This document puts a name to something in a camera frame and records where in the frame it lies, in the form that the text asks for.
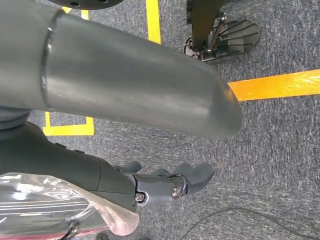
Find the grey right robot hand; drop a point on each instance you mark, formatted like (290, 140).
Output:
(75, 165)

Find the silver panel under clear plastic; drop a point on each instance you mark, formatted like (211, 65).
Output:
(37, 205)

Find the grey robot leg shell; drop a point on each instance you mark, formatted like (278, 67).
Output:
(124, 73)

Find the black round flange with holes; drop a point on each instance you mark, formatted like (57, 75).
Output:
(84, 4)

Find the black robot lower leg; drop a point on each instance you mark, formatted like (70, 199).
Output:
(204, 23)

